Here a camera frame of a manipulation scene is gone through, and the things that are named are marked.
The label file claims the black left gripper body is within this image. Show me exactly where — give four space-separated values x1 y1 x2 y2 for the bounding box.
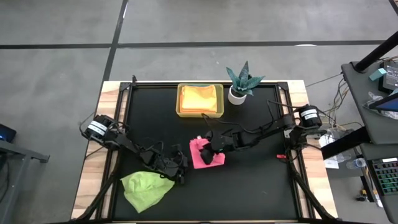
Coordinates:
164 151 189 180

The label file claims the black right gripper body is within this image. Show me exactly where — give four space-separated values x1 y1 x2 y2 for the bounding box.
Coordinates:
205 129 234 154

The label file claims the pink microfiber towel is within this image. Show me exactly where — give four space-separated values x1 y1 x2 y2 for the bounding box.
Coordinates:
188 136 226 170

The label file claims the green microfiber towel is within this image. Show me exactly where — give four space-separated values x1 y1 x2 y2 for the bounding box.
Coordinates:
120 170 175 214

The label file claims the black table mat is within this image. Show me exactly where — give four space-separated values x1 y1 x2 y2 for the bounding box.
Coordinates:
111 83 300 220

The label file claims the yellow-green plastic bin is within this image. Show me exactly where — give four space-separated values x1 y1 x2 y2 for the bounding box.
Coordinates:
175 83 224 118

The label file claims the potted plant in white pot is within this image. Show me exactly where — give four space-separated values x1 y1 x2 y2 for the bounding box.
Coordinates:
226 60 267 106

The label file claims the clear plastic bottle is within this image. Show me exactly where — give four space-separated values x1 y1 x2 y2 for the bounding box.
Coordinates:
346 157 367 170

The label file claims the grey side desk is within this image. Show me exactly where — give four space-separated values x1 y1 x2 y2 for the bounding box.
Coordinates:
320 60 398 224

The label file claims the grey bench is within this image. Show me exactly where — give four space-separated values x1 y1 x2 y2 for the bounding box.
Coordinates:
0 139 50 224

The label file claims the backlit keyboard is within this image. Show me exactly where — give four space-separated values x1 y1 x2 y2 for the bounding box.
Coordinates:
371 157 398 197

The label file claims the dark device with blue light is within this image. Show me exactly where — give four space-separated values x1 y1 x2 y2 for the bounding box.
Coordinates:
0 123 17 143

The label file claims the teal foam block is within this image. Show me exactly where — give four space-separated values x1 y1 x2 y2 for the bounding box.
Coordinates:
369 67 387 82

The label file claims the laptop with blue screen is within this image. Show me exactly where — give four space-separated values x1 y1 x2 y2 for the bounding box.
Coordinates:
368 93 398 112

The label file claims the black pole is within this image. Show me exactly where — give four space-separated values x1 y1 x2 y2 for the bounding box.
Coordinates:
354 30 398 72

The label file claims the black tablet device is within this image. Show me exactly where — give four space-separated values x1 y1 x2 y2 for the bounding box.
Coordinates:
378 60 398 94

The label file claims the black aluminium table frame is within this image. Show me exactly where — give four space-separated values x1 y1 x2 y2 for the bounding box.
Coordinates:
71 74 340 224

